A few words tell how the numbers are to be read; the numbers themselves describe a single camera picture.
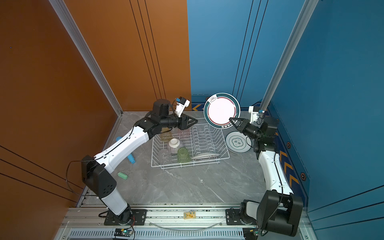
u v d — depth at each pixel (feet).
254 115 2.25
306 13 2.34
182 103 2.17
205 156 2.64
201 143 3.32
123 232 2.33
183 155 2.79
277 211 1.27
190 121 2.42
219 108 2.40
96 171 1.43
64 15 2.34
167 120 2.11
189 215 2.43
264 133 1.93
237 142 3.28
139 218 2.42
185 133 3.26
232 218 2.37
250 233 2.30
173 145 3.07
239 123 2.29
